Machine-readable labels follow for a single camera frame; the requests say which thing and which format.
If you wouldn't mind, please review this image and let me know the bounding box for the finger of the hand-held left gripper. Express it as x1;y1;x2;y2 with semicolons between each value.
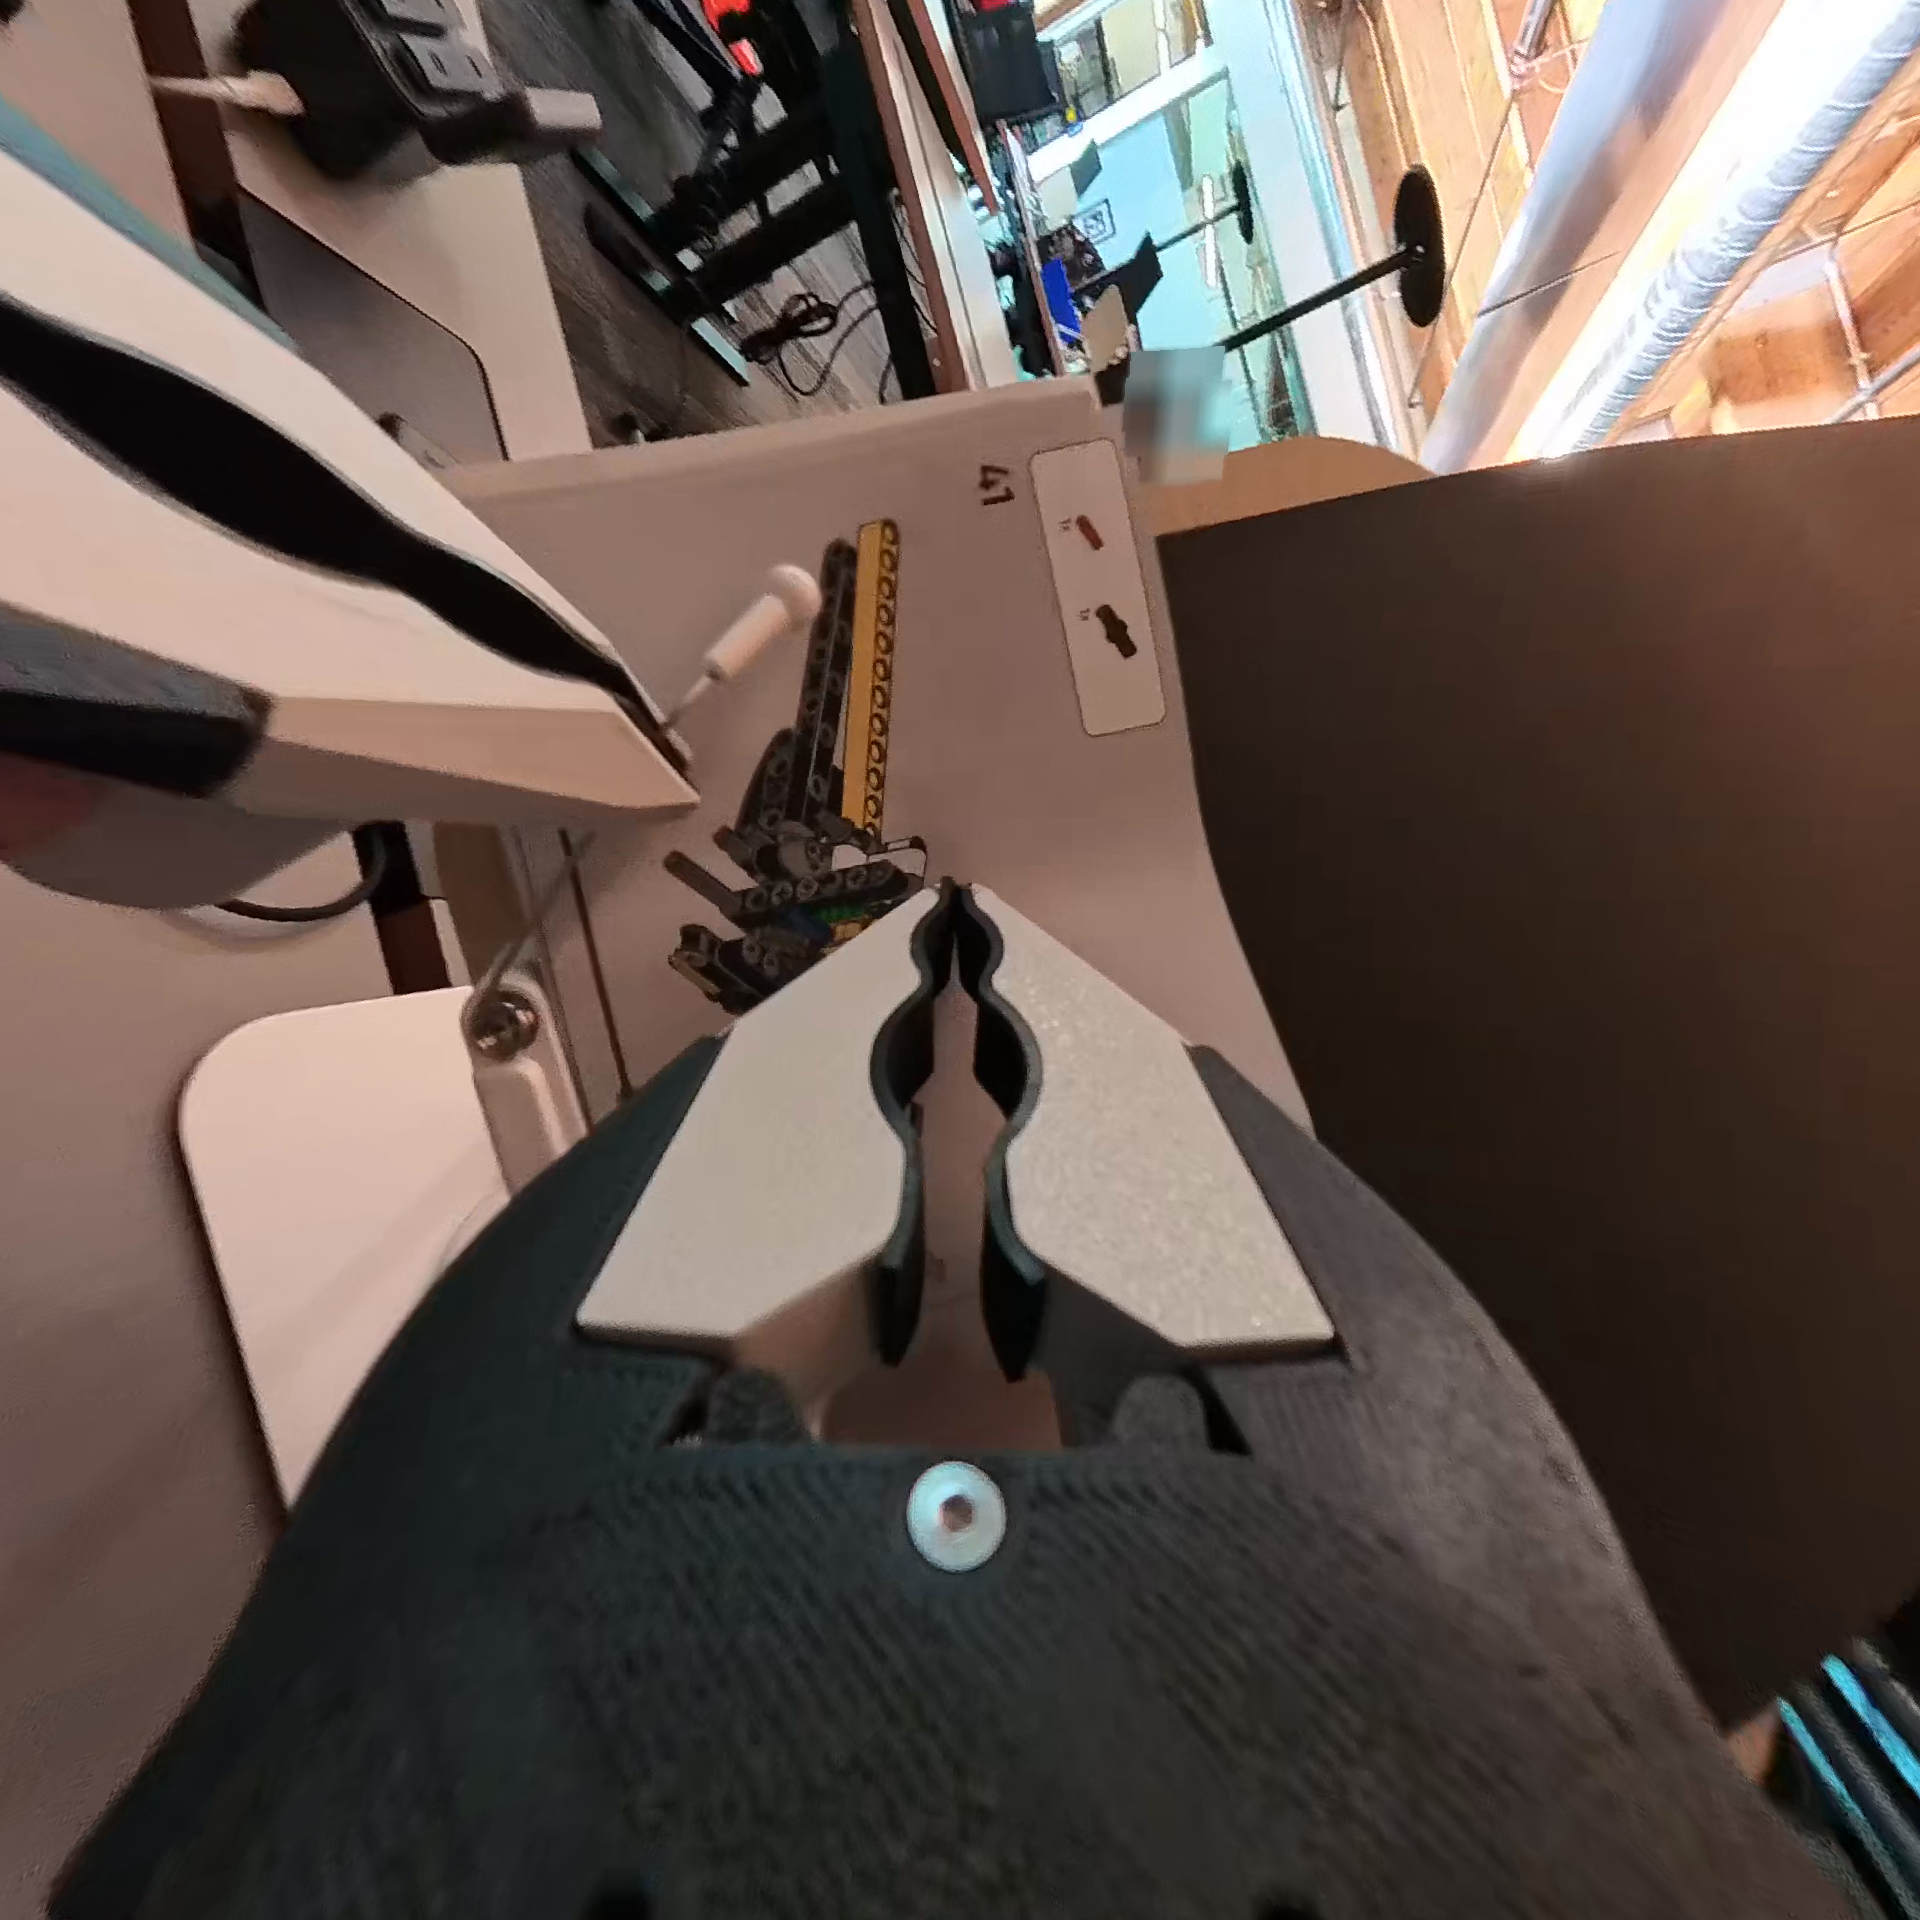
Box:
0;141;669;732
0;381;702;825

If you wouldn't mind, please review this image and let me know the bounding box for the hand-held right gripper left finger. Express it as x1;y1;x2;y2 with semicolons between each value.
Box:
574;881;962;1418

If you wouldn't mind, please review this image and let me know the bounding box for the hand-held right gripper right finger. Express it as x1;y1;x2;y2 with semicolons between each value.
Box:
960;881;1339;1389

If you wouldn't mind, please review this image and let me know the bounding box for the white knobbed thin pin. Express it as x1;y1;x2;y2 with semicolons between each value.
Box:
659;565;826;744

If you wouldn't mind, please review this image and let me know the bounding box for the lego technic assembly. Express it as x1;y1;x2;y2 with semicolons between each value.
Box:
666;516;938;1009

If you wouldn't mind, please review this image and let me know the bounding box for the person's left hand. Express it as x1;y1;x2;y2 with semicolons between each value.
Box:
0;754;365;911

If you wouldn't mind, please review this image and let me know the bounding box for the black power adapter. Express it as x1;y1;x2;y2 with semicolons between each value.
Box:
277;0;605;177

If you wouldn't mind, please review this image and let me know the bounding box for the white monitor stand base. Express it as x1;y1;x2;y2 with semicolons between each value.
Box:
176;815;633;1509

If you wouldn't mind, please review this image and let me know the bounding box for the dark flat panel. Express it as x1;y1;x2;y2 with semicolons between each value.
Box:
1152;416;1920;1735

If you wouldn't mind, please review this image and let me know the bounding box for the beige round column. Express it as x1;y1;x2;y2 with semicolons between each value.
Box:
1141;431;1432;537

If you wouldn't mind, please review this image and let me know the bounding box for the black round base pole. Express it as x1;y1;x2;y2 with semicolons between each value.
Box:
1227;165;1450;365

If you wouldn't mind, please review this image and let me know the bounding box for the white cable plug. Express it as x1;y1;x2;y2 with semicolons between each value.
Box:
150;66;309;120

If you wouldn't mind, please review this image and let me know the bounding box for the black cable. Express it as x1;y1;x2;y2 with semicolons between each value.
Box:
216;822;415;925
738;288;882;372

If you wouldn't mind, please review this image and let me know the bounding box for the black desk frame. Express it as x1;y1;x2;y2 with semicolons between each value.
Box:
585;0;965;404

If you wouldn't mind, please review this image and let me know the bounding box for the silver ventilation duct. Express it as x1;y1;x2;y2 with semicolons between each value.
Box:
1422;0;1920;470

